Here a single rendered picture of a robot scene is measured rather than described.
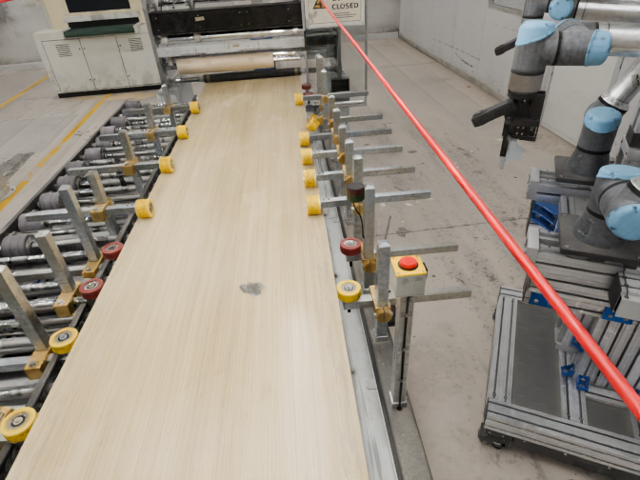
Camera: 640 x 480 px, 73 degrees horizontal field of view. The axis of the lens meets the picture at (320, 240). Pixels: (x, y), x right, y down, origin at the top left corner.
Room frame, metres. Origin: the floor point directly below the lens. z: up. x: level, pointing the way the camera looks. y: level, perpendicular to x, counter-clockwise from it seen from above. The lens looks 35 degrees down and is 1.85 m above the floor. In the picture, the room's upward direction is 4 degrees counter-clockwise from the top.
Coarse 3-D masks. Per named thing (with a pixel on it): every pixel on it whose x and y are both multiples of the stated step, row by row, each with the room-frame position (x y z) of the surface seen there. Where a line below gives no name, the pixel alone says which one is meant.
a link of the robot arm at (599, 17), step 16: (560, 0) 1.63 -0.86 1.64; (576, 0) 1.63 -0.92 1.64; (592, 0) 1.60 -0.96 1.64; (608, 0) 1.58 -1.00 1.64; (624, 0) 1.56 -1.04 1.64; (560, 16) 1.62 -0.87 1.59; (576, 16) 1.62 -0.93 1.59; (592, 16) 1.59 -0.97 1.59; (608, 16) 1.57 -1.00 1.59; (624, 16) 1.54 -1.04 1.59
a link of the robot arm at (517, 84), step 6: (510, 72) 1.08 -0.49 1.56; (510, 78) 1.07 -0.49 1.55; (516, 78) 1.05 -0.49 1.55; (522, 78) 1.04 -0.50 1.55; (528, 78) 1.03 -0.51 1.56; (534, 78) 1.03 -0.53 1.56; (540, 78) 1.04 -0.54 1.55; (510, 84) 1.06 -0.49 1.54; (516, 84) 1.05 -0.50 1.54; (522, 84) 1.04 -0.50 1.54; (528, 84) 1.03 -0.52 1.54; (534, 84) 1.03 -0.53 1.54; (540, 84) 1.04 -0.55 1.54; (510, 90) 1.07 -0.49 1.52; (516, 90) 1.05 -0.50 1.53; (522, 90) 1.04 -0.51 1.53; (528, 90) 1.03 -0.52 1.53; (534, 90) 1.03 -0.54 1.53
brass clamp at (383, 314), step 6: (372, 288) 1.12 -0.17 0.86; (372, 294) 1.09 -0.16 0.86; (372, 300) 1.07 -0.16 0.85; (372, 306) 1.07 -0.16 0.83; (384, 306) 1.03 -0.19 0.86; (378, 312) 1.01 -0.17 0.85; (384, 312) 1.01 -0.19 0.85; (390, 312) 1.01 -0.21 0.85; (378, 318) 1.00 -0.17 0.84; (384, 318) 1.01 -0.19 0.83; (390, 318) 1.00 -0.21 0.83
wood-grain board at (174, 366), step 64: (192, 128) 2.74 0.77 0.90; (256, 128) 2.66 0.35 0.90; (192, 192) 1.84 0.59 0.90; (256, 192) 1.79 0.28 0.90; (128, 256) 1.35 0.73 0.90; (192, 256) 1.32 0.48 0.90; (256, 256) 1.29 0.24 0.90; (320, 256) 1.27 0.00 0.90; (128, 320) 1.00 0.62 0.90; (192, 320) 0.98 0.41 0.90; (256, 320) 0.96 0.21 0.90; (320, 320) 0.94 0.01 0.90; (64, 384) 0.77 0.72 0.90; (128, 384) 0.76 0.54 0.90; (192, 384) 0.74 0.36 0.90; (256, 384) 0.73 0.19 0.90; (320, 384) 0.71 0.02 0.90; (64, 448) 0.58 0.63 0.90; (128, 448) 0.57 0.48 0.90; (192, 448) 0.56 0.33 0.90; (256, 448) 0.55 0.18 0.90; (320, 448) 0.54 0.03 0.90
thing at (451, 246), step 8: (392, 248) 1.34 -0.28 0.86; (400, 248) 1.34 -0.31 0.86; (408, 248) 1.34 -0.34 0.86; (416, 248) 1.33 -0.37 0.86; (424, 248) 1.33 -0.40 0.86; (432, 248) 1.33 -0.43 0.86; (440, 248) 1.33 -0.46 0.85; (448, 248) 1.33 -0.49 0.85; (456, 248) 1.34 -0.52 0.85; (352, 256) 1.32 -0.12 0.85; (360, 256) 1.32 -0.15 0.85; (392, 256) 1.32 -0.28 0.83
